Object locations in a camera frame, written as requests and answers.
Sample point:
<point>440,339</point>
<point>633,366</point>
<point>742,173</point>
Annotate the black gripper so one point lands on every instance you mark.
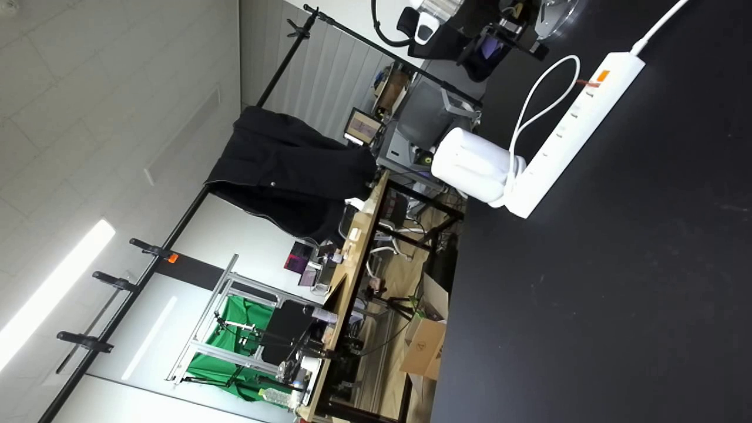
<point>455,37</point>

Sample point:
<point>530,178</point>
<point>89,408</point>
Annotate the white power strip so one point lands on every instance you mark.
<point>572,130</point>

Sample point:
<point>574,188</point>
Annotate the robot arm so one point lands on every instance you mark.
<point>423,23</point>

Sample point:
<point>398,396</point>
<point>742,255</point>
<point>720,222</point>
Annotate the grey machine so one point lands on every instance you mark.
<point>425,108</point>

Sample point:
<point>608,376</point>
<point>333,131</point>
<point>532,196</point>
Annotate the white rounded appliance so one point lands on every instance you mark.
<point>471,164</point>

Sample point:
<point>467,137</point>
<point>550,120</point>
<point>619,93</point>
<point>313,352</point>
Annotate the black jacket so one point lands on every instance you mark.
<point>283,173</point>

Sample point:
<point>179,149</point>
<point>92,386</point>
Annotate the wooden table with black legs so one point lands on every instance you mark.
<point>353,259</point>

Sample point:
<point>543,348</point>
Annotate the brown cardboard box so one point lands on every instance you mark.
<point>423,344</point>

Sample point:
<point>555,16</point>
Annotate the black chair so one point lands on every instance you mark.
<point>286,331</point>

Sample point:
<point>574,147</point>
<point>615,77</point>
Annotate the green cloth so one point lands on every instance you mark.
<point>243,314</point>

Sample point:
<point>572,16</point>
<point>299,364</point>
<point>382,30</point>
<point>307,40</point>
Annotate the black flat panel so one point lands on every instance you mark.
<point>190,271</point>

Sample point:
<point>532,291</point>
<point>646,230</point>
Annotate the black clamp with orange tip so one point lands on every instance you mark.
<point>148,247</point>

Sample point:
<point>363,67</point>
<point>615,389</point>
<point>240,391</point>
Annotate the black backdrop stand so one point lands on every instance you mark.
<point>126,306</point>

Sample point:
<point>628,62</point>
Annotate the small picture frame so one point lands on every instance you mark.
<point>361,127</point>

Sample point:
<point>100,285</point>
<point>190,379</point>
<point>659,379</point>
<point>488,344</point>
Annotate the silver metal frame rack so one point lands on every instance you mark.
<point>227,272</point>

